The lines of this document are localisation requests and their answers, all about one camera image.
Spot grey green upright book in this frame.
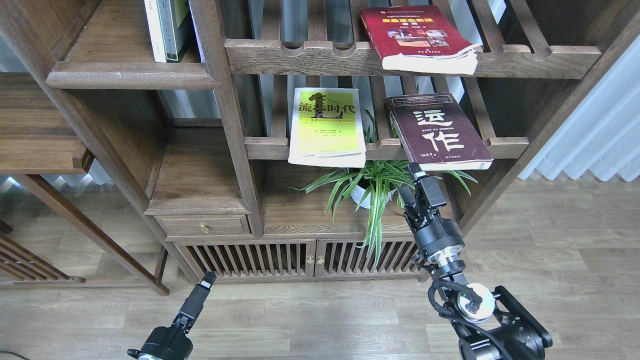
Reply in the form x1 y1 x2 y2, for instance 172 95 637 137
157 0 191 63

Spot white curtain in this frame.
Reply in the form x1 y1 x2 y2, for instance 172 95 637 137
519 39 640 182

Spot yellow green book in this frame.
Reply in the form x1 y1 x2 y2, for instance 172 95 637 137
288 87 366 168

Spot maroon book white characters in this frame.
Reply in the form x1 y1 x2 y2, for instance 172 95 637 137
385 92 494 171

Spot wooden slatted rack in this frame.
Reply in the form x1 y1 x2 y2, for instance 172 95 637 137
0 221 86 287

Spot brass drawer knob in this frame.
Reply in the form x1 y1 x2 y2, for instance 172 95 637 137
199 222 211 235

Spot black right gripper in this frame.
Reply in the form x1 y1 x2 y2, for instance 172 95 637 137
398 162 464 256

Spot white plant pot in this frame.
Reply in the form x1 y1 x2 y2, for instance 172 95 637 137
350 178 397 212

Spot wooden side table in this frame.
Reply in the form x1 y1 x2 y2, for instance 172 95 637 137
1 72 169 296

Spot right slatted cabinet door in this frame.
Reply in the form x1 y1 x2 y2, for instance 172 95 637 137
314 238 419 280

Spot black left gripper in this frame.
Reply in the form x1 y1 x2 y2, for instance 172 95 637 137
126 271 218 360

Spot small wooden drawer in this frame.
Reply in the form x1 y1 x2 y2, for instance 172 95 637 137
154 214 250 237

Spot slatted cabinet door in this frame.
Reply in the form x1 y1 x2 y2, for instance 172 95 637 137
314 238 419 280
175 239 316 284

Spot dark wooden bookshelf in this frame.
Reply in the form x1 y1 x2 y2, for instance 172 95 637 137
1 0 639 276

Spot red book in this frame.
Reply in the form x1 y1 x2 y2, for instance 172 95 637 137
359 5 479 76

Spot left slatted cabinet door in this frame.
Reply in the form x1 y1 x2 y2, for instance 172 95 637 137
175 239 316 284

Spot green spider plant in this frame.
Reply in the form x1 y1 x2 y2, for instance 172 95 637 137
291 108 478 269

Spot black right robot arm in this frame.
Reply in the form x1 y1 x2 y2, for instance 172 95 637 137
399 162 553 360

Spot white upright book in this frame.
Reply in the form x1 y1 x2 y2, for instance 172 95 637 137
143 0 167 63

